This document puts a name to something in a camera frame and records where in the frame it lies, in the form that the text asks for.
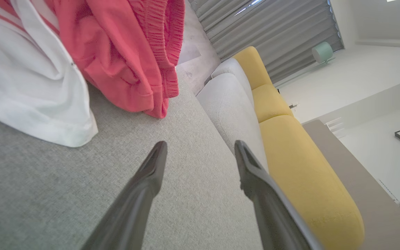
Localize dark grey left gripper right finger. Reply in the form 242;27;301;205
234;140;325;250

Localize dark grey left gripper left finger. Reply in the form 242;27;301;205
81;141;168;250

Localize red mesh shorts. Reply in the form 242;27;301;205
45;0;185;119

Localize red and white basketball jersey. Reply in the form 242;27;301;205
0;0;99;148

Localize long yellow sofa back cushion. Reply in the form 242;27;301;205
258;115;365;250

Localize grey fabric sofa chaise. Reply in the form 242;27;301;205
0;75;265;250

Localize taupe partition behind sofa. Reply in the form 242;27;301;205
302;120;400;250

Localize white ornament on partition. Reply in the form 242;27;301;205
325;117;346;139

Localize large grey sofa seat cushion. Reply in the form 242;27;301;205
197;73;270;174

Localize short yellow sofa back cushion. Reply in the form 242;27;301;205
251;83;294;124

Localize small grey sofa seat cushion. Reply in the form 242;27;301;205
211;58;255;105

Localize mint green floor lamp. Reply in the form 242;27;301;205
273;42;336;87

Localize grey pleated curtain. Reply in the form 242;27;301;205
188;0;345;84

